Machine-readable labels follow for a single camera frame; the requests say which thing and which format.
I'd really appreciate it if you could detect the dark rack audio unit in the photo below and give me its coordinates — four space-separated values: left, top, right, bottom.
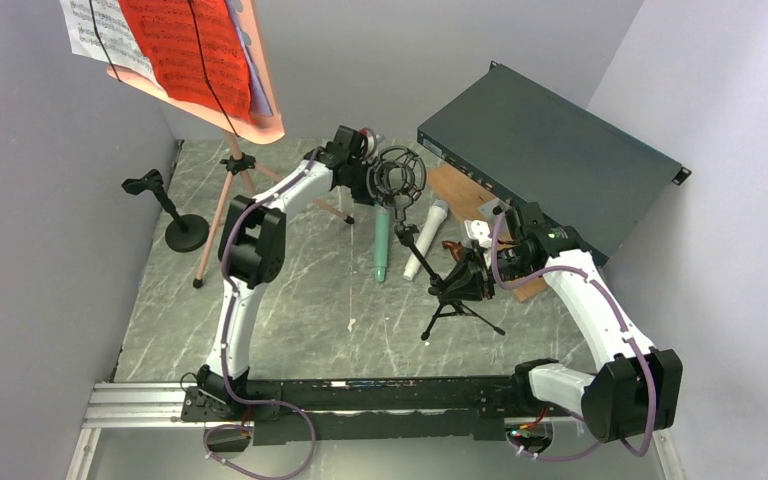
417 62 692 267

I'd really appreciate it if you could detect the black tripod mic stand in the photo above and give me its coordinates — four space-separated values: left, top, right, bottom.
367 145 506 341

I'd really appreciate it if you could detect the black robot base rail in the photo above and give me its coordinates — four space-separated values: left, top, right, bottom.
178 374 558 446

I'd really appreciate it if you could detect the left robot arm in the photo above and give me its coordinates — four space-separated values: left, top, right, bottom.
196 126 380 420

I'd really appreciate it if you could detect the copper pipe fitting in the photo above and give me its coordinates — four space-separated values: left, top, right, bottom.
441 241 470 262

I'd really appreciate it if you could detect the pink music stand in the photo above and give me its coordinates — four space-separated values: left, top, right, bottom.
106 0 355 290

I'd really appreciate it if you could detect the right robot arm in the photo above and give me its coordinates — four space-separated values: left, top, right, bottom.
429 202 683 456

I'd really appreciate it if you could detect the green condenser microphone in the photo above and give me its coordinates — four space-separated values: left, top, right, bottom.
373 204 391 283

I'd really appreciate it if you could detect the wooden board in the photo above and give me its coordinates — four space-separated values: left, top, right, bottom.
428 164 547 302

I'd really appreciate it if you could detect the black round-base mic stand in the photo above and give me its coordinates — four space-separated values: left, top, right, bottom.
121 169 210 253

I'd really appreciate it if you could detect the red sheet music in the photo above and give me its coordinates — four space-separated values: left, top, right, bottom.
119 0 252 123

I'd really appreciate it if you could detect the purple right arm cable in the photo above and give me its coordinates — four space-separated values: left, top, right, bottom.
488 210 658 460

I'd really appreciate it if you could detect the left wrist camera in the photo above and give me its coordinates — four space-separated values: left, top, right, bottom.
360 127 384 158

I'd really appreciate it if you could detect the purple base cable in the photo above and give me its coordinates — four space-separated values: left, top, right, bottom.
202 397 318 480

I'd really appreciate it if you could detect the white sheet music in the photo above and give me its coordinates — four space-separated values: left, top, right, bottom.
60 0 157 84

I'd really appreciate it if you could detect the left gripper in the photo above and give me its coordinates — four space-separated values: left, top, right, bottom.
347 159 397 209

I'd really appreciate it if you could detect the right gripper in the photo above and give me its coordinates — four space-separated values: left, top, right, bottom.
438 246 536 301

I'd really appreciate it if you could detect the white handheld microphone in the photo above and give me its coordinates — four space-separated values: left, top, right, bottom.
402 200 448 281

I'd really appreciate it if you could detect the metal clamp bracket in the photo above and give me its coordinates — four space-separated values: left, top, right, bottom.
478 199 504 226

